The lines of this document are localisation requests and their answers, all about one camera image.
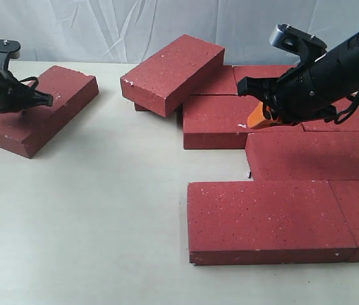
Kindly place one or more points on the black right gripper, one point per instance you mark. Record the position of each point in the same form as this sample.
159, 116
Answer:
328, 90

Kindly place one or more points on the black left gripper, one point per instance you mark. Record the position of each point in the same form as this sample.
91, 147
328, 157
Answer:
15, 96

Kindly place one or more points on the red brick with white mark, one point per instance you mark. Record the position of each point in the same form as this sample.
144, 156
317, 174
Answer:
220, 122

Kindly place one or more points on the red brick back row right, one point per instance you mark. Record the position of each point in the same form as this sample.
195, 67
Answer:
259, 71

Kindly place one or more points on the red brick under tilted one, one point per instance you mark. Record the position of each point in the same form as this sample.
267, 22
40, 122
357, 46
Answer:
217, 82

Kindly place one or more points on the large red brick front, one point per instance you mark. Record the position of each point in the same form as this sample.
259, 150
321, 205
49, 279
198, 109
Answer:
270, 222

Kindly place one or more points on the white wrinkled backdrop curtain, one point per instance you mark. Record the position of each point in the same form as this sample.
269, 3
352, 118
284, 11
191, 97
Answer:
130, 31

